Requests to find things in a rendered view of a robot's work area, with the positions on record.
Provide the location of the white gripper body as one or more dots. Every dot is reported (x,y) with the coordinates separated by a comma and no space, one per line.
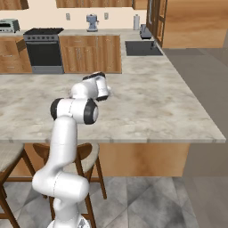
(102,87)

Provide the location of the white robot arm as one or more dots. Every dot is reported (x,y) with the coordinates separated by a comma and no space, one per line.
(63,139)

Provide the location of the wooden counter base panel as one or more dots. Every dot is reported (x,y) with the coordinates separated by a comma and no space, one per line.
(142,160)

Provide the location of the wooden base cupboard run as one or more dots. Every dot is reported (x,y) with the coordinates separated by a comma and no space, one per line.
(89,55)
(12,56)

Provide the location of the dark sink basin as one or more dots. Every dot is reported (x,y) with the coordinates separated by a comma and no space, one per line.
(142,49)

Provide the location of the wooden stool with grey seat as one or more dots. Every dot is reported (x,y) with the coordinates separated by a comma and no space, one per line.
(84,150)
(9,154)

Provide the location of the grey blue coffee machine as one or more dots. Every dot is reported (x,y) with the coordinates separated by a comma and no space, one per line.
(92,23)

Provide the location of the black and grey oven range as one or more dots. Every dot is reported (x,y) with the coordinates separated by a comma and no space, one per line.
(44,55)

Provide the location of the grey sink tap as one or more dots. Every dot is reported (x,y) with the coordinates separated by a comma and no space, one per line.
(153,45)

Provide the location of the white paper towel roll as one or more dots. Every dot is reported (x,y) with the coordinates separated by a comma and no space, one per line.
(136,22)

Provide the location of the tall wooden cupboard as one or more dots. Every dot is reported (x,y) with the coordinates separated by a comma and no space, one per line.
(193,23)

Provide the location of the silver toaster oven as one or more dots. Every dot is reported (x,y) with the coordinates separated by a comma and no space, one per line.
(8,26)

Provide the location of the white wall socket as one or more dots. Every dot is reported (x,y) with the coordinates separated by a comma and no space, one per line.
(106,15)
(68,16)

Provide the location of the wooden wall cupboard run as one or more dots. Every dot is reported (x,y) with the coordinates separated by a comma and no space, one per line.
(12,4)
(95,3)

